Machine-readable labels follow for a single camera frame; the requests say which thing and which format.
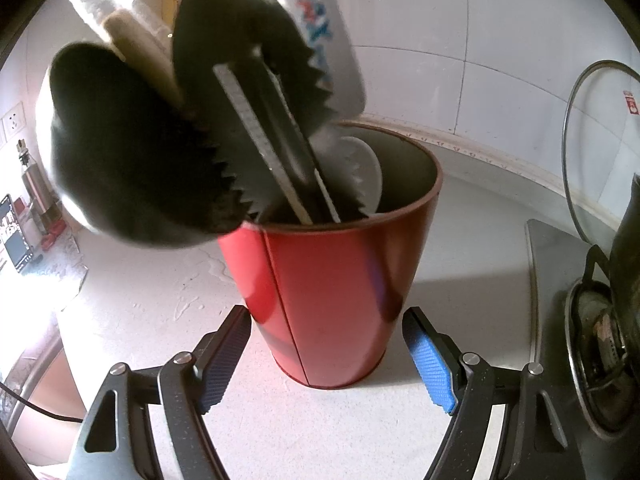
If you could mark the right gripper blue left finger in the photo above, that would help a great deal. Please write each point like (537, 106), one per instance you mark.
(116, 440)

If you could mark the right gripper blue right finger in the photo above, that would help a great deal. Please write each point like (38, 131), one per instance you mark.
(536, 441)

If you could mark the red cylindrical tin canister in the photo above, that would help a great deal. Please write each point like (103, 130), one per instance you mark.
(327, 298)

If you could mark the black plastic spoon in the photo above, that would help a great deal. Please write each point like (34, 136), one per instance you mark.
(124, 160)

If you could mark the white rice paddle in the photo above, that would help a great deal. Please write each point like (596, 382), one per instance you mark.
(350, 166)

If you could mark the disposable chopsticks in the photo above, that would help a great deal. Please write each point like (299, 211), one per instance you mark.
(138, 36)

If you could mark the white plastic spoon blue print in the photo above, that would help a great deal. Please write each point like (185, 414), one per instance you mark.
(321, 24)

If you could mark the stainless steel gas stove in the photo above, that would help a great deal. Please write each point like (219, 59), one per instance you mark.
(581, 353)

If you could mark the black clay pot with lid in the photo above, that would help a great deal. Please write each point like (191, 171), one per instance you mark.
(624, 269)

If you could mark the red object by sink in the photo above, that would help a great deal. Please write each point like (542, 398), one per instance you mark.
(54, 231)

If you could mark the oil bottle with pump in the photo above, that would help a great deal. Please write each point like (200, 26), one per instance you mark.
(35, 185)

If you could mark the glass pot lid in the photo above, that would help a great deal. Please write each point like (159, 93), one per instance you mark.
(600, 148)

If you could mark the smartphone on gripper mount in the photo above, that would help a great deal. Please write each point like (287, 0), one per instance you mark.
(13, 240)

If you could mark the white wall socket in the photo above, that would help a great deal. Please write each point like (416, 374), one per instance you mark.
(13, 122)

